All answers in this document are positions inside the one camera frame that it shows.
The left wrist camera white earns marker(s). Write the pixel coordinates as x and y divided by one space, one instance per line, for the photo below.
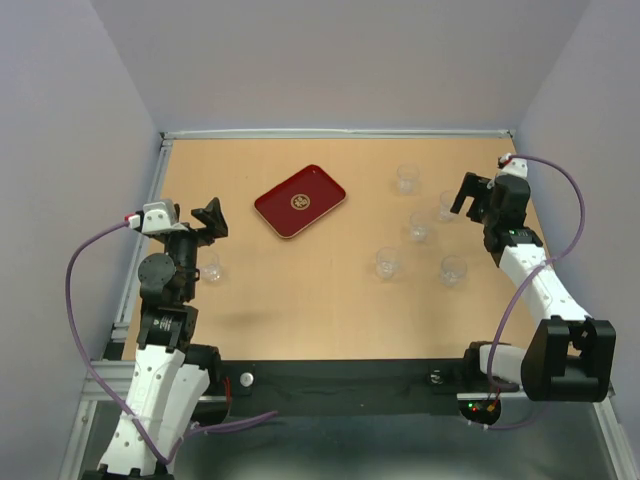
155 218

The aluminium table frame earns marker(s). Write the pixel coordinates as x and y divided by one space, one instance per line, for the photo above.
92 394

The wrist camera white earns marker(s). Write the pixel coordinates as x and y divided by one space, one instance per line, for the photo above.
155 218
512 165

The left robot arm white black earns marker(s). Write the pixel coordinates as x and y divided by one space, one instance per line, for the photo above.
170 371

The clear glass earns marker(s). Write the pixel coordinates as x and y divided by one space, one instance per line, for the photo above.
419 227
453 270
387 263
211 270
407 179
446 202

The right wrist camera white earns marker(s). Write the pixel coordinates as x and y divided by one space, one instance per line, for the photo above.
512 165

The circuit board with leds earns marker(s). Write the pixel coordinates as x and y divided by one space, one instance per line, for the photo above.
482 411

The red lacquer tray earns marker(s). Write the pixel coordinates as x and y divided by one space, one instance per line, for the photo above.
299 201

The white knob on base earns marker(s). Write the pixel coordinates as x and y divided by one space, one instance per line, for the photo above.
246 379

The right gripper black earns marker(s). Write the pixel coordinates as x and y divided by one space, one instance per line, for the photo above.
473 185

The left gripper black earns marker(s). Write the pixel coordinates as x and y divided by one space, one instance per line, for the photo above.
215 224

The black base bar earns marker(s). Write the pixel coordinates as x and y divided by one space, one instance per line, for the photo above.
353 387

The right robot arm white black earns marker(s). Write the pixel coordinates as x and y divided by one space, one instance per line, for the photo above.
571 353

